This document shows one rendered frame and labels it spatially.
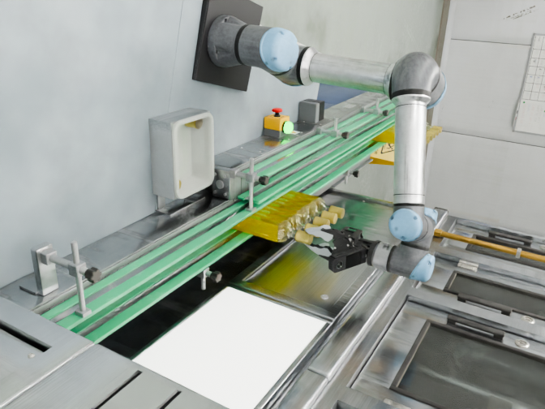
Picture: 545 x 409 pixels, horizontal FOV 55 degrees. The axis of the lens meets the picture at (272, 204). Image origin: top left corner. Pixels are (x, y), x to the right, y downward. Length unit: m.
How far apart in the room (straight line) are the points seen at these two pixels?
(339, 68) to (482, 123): 5.97
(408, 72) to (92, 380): 1.00
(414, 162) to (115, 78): 0.75
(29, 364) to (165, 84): 0.93
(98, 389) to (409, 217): 0.82
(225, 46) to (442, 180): 6.39
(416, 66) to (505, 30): 5.93
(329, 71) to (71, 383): 1.14
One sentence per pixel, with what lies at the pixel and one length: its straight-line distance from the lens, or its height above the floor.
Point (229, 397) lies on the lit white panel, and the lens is 1.18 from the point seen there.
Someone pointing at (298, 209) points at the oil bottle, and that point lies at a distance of 1.64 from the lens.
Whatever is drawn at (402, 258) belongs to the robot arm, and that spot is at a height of 1.43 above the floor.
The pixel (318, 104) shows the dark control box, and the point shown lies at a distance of 2.17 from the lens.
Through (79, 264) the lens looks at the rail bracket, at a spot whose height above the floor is 0.97.
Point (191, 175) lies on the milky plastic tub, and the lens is 1.62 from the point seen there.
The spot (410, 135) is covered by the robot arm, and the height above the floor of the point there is 1.41.
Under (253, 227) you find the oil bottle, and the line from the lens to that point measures 1.58.
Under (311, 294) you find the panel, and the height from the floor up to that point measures 1.21.
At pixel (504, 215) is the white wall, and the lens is 7.76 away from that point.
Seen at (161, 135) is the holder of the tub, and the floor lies 0.79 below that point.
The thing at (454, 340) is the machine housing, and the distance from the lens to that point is 1.51.
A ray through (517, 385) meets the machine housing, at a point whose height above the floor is 1.76.
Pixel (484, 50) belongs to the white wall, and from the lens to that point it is 7.33.
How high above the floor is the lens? 1.74
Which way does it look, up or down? 27 degrees down
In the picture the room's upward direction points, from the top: 105 degrees clockwise
